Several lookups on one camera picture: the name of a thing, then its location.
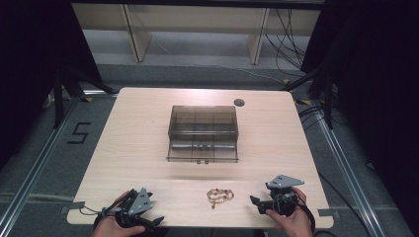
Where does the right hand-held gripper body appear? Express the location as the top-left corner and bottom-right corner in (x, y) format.
(265, 174), (306, 217)

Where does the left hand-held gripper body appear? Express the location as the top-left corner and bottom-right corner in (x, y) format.
(108, 187), (155, 229)

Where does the amber bead bracelet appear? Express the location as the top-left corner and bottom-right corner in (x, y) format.
(206, 188), (235, 210)

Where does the clear brown plastic drawer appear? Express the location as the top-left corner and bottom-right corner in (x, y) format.
(166, 132), (240, 165)

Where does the clear brown plastic drawer box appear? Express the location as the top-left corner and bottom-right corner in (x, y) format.
(166, 105), (240, 165)

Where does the person's right hand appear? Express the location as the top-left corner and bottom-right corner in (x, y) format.
(265, 186), (314, 237)

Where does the person's left hand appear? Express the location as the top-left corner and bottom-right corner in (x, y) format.
(91, 190), (146, 237)

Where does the black metal stand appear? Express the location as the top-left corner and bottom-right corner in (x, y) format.
(280, 64), (335, 130)
(52, 64), (119, 130)

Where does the black curtain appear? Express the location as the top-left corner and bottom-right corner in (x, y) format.
(0, 0), (103, 171)
(299, 0), (419, 228)

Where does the light wooden shelf unit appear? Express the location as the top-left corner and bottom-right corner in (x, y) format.
(71, 3), (322, 66)

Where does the right hand-held gripper cable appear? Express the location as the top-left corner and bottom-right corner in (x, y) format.
(290, 195), (317, 233)

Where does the hand-held gripper cable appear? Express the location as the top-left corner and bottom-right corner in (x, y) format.
(290, 195), (317, 233)
(78, 204), (110, 218)

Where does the left hand-held gripper cable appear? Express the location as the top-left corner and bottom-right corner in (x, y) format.
(78, 204), (110, 218)

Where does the black floor cable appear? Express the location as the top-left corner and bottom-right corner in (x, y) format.
(316, 171), (374, 237)

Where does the aluminium floor rail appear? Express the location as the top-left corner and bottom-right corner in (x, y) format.
(0, 97), (82, 229)
(315, 106), (387, 237)

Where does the bundle of black hanging cables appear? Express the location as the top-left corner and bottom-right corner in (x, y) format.
(264, 8), (308, 75)

